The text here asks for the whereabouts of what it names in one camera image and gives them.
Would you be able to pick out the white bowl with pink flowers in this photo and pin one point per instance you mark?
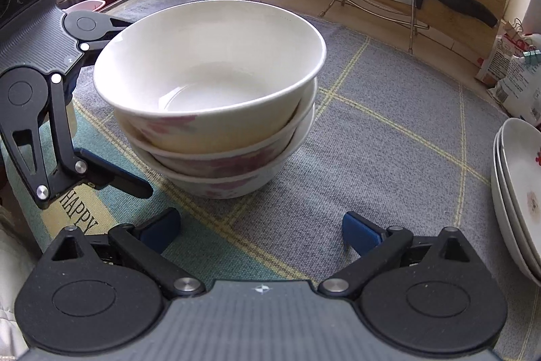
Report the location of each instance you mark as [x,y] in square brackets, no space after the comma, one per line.
[236,164]
[211,48]
[228,187]

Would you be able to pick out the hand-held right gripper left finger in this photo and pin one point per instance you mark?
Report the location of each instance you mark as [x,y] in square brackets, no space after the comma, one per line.
[160,232]

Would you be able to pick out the red and white basin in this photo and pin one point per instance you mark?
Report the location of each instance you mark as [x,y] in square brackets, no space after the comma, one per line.
[86,5]

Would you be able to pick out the white bag with blue print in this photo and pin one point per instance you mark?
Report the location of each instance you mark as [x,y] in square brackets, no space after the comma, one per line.
[520,90]

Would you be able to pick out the teal binder clip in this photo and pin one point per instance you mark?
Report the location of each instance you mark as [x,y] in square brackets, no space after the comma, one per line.
[531,57]

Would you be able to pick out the grey and teal plaid cloth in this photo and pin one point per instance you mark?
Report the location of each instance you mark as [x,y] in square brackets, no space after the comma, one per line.
[359,132]

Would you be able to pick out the white plate with fruit print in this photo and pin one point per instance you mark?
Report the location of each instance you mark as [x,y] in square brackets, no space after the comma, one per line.
[497,162]
[503,226]

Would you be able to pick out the white plate with brown stain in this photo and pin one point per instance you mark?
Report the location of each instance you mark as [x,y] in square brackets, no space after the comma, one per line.
[524,175]

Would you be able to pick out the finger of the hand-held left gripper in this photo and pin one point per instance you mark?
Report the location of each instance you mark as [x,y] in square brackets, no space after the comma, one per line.
[118,25]
[114,175]

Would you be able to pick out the gold binder clip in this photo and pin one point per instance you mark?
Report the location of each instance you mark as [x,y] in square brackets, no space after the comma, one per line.
[517,33]

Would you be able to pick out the red and white bag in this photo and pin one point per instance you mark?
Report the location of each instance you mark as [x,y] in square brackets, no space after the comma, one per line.
[494,60]

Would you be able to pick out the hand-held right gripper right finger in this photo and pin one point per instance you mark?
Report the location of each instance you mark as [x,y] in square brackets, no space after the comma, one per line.
[361,234]

